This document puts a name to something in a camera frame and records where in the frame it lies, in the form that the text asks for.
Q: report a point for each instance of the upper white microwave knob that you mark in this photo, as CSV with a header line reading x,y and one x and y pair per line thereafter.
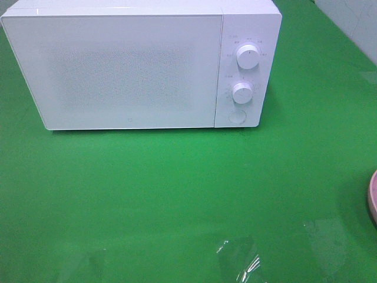
x,y
248,56

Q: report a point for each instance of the white microwave oven body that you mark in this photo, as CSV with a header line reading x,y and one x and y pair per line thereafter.
x,y
243,22

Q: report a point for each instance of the round white door release button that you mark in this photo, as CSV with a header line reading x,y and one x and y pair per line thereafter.
x,y
237,117

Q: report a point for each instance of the pink round plate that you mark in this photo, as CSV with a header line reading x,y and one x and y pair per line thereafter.
x,y
371,198

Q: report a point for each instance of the white microwave door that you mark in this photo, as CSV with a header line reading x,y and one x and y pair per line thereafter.
x,y
88,73

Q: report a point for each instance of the lower white microwave knob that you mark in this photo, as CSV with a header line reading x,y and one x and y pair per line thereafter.
x,y
242,93

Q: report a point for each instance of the white microwave knob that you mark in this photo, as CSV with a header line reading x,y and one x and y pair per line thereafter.
x,y
242,93
248,56

